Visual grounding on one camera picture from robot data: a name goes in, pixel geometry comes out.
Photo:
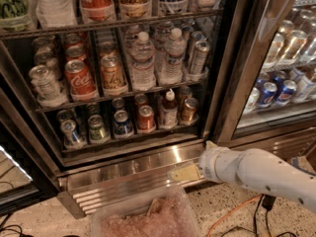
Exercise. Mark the white capped plastic bottle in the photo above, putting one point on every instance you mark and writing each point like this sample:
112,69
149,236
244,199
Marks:
168,110

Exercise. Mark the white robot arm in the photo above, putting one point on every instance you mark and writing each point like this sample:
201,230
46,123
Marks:
253,169

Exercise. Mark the copper can bottom shelf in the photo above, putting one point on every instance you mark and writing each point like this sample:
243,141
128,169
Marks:
189,109

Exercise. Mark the red can bottom shelf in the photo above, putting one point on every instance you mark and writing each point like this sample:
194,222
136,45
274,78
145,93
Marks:
145,119

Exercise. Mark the clear water bottle right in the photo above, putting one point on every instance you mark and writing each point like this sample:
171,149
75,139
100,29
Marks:
171,72

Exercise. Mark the clear water bottle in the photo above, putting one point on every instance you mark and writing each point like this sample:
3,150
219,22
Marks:
171,72
142,54

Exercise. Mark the dark blue can bottom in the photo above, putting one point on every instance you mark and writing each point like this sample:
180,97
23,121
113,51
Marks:
122,124

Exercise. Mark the stainless glass fridge door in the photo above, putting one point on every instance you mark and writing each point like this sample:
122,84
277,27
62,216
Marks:
250,27

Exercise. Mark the green can bottom shelf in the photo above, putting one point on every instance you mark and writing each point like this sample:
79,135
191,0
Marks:
98,134

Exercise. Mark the stainless fridge bottom grille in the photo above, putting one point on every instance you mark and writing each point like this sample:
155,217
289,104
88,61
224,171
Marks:
84,192

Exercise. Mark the clear water bottle left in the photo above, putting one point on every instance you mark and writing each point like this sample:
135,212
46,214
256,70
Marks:
142,54

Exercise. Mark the clear plastic bin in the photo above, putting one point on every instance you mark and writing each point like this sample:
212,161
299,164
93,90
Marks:
162,212

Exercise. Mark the blue Pepsi can left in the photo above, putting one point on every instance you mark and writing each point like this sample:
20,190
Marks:
268,91

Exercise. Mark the blue pepsi can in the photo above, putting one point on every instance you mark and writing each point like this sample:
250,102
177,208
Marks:
268,91
285,92

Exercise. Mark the black power adapter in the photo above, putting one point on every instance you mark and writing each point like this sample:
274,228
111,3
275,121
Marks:
268,202

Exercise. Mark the slim silver can front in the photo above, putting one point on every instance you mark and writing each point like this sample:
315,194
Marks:
200,54

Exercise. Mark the blue Pepsi can right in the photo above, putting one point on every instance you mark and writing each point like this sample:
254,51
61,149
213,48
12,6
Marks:
285,92

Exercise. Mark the orange LaCroix can front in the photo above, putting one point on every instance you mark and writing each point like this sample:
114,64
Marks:
113,78

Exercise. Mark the orange lacroix can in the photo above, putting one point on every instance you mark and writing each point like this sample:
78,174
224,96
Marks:
133,9
113,78

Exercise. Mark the red Coca-Cola can front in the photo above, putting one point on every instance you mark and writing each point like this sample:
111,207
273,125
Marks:
80,80

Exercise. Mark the orange LaCroix can top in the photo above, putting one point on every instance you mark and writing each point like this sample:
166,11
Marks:
133,9

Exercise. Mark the white silver can front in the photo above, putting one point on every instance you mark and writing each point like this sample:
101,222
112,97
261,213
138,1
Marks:
50,93

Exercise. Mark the large Coca-Cola can top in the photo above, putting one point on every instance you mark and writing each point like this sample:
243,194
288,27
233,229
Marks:
96,10

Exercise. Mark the green LaCroix can top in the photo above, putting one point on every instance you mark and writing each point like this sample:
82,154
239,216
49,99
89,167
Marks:
15,15

